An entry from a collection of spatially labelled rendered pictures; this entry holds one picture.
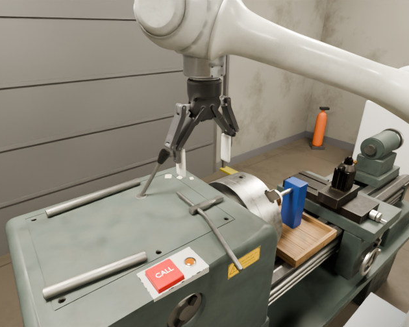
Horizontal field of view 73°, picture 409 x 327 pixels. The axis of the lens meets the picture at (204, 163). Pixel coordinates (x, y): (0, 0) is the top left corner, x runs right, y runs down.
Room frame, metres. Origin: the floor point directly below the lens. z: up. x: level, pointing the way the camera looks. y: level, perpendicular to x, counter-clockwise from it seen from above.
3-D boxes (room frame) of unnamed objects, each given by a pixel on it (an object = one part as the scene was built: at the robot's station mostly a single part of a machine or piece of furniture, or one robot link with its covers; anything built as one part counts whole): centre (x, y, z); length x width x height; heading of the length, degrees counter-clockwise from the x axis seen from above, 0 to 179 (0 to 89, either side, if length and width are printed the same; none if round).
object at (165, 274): (0.42, 0.08, 1.26); 0.06 x 0.06 x 0.02; 37
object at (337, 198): (1.17, -0.66, 1.00); 0.20 x 0.10 x 0.05; 127
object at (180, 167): (0.57, 0.05, 1.44); 0.03 x 0.01 x 0.07; 37
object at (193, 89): (0.61, 0.00, 1.58); 0.08 x 0.07 x 0.09; 127
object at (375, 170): (1.60, -1.09, 1.01); 0.30 x 0.20 x 0.29; 127
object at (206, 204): (0.67, -0.01, 1.27); 0.12 x 0.02 x 0.02; 127
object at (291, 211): (1.08, -0.41, 1.00); 0.08 x 0.06 x 0.23; 37
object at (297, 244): (1.05, -0.37, 0.89); 0.36 x 0.30 x 0.04; 37
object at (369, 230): (1.25, -0.69, 0.90); 0.53 x 0.30 x 0.06; 37
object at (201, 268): (0.43, 0.07, 1.23); 0.13 x 0.08 x 0.06; 127
